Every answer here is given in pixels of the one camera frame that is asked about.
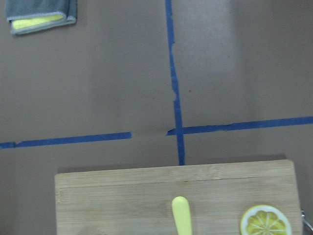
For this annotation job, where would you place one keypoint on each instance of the bamboo cutting board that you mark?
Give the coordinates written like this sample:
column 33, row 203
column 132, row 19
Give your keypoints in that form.
column 138, row 201

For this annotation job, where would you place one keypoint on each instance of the yellow plastic knife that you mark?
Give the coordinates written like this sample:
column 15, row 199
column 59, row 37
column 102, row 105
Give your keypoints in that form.
column 182, row 215

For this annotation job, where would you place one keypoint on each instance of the lemon slice front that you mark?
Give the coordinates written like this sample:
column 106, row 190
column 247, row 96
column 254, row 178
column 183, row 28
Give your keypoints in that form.
column 264, row 220

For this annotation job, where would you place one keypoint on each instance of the grey yellow folded cloth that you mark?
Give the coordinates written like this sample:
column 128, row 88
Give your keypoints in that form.
column 28, row 16

